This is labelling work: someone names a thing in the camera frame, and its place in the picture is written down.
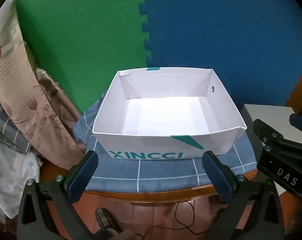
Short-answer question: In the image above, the grey white box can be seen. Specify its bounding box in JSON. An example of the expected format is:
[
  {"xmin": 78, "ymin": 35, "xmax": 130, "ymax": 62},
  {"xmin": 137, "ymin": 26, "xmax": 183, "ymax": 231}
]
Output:
[{"xmin": 240, "ymin": 104, "xmax": 302, "ymax": 199}]

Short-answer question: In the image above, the wooden nightstand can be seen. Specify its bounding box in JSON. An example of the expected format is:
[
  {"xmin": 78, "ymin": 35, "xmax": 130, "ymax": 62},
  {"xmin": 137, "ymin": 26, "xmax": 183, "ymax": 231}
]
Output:
[{"xmin": 84, "ymin": 168, "xmax": 258, "ymax": 204}]

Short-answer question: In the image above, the plaid slipper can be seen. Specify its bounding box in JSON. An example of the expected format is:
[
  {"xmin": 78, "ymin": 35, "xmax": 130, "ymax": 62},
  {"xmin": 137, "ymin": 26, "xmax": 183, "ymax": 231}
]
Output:
[{"xmin": 95, "ymin": 207, "xmax": 123, "ymax": 233}]

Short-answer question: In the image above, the blue checked cloth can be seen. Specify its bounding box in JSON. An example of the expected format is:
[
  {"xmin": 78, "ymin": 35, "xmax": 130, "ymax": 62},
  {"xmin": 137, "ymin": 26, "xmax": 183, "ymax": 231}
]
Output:
[{"xmin": 72, "ymin": 93, "xmax": 258, "ymax": 194}]

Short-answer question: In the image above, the white patterned sheet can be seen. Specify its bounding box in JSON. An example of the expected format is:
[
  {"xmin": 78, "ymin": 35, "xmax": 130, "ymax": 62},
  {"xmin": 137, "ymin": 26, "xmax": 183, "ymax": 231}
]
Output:
[{"xmin": 0, "ymin": 142, "xmax": 42, "ymax": 224}]

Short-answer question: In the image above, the brown satin curtain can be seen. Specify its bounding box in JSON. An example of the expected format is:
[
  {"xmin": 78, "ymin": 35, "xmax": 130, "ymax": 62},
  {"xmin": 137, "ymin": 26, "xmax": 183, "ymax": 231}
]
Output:
[{"xmin": 35, "ymin": 67, "xmax": 83, "ymax": 136}]

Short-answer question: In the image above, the white XINCCI shoe box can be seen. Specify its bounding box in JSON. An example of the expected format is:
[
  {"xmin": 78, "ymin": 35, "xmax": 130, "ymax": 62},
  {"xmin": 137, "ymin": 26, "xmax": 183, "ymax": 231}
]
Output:
[{"xmin": 93, "ymin": 67, "xmax": 246, "ymax": 160}]

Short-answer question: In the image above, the grey plaid bedding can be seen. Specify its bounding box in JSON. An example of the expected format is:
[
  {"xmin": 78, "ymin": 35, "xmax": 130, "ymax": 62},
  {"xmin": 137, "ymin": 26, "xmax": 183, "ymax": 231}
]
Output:
[{"xmin": 0, "ymin": 103, "xmax": 32, "ymax": 155}]

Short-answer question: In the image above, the blue foam mat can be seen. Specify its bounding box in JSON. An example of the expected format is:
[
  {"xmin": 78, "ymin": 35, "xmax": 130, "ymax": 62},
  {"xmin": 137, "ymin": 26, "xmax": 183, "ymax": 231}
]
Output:
[{"xmin": 138, "ymin": 0, "xmax": 302, "ymax": 107}]

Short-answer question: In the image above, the beige floral curtain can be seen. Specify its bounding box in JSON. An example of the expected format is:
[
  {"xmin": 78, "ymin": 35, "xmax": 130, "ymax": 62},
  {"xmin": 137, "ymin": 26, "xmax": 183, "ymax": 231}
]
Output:
[{"xmin": 0, "ymin": 0, "xmax": 84, "ymax": 170}]

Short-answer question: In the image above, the green foam mat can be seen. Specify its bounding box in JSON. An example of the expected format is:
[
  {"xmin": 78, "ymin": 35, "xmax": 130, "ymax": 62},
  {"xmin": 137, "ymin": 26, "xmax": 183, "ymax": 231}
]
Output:
[{"xmin": 16, "ymin": 0, "xmax": 150, "ymax": 111}]

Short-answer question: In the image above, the black thin cable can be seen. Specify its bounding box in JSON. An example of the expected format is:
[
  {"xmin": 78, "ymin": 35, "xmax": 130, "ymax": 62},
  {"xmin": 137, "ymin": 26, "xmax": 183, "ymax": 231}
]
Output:
[{"xmin": 137, "ymin": 199, "xmax": 217, "ymax": 238}]

